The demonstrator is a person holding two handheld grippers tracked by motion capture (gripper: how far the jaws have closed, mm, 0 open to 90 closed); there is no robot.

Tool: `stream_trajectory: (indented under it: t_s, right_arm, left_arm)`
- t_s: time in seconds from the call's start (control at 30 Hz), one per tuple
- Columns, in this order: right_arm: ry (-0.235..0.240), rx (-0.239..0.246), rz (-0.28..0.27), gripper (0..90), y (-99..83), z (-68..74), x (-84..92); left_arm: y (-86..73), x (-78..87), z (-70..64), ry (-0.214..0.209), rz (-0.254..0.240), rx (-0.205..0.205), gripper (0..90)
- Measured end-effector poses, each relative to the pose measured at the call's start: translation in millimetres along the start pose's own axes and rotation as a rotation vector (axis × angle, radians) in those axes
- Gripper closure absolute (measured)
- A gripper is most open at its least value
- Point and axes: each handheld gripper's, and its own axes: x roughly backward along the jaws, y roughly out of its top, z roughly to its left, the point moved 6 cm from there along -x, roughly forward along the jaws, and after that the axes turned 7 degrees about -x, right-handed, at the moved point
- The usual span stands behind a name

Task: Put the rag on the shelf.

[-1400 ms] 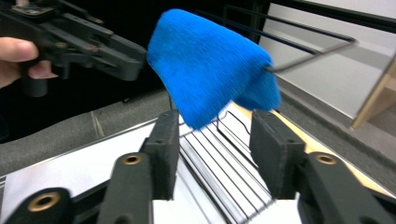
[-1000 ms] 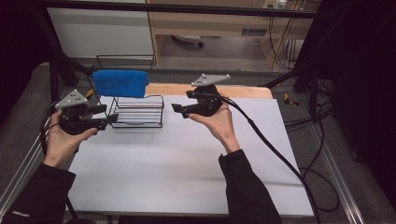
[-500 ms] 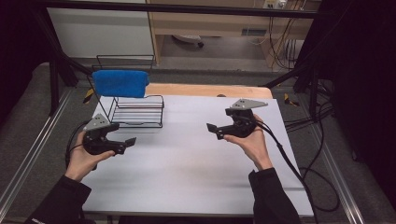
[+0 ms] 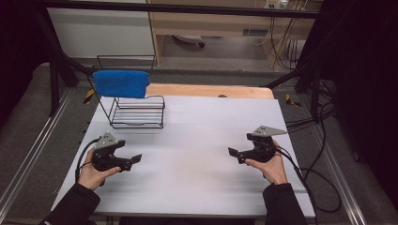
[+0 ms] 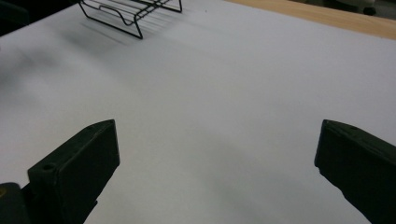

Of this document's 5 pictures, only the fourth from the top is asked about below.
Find black floor cables bundle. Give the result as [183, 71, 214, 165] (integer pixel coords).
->
[284, 93, 338, 134]

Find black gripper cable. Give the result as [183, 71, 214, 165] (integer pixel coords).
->
[74, 138, 105, 186]
[274, 144, 343, 225]

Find aluminium floor rail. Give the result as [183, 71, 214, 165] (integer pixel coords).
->
[0, 88, 75, 214]
[313, 125, 368, 225]

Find black wire rack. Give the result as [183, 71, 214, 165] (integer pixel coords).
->
[86, 54, 166, 130]

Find white cabinet panel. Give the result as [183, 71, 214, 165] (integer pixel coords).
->
[47, 7, 156, 59]

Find hanging desk cables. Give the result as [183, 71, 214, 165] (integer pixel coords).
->
[269, 17, 306, 70]

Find black curtain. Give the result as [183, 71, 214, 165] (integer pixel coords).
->
[297, 0, 398, 204]
[0, 0, 52, 127]

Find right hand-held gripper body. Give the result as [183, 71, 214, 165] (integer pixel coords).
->
[246, 125, 288, 164]

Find wooden table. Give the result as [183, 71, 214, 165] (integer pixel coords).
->
[145, 82, 276, 100]

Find white chair base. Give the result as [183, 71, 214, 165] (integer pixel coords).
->
[172, 34, 207, 49]

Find blue desk label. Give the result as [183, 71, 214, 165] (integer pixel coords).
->
[242, 28, 269, 38]

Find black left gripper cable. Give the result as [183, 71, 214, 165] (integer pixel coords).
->
[74, 138, 105, 186]

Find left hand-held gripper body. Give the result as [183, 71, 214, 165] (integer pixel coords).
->
[92, 131, 124, 173]

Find white table mat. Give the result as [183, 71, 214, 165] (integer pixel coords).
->
[51, 93, 315, 219]

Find person's left hand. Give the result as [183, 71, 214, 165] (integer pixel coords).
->
[77, 148, 122, 192]

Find black metal stand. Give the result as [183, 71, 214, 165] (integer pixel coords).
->
[31, 8, 111, 117]
[264, 62, 324, 122]

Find blue towel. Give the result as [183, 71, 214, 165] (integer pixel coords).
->
[92, 69, 151, 99]

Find person's right hand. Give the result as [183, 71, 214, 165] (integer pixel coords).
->
[244, 139, 289, 186]

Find black overhead frame bar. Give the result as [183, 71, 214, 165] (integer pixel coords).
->
[43, 1, 321, 20]

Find yellow black tape piece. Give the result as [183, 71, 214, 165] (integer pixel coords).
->
[83, 88, 96, 105]
[284, 93, 301, 108]

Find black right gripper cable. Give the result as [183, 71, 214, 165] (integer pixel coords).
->
[274, 144, 343, 225]

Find white power strip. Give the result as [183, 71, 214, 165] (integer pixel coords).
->
[264, 0, 289, 10]

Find wooden desk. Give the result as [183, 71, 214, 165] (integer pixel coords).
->
[146, 0, 324, 68]

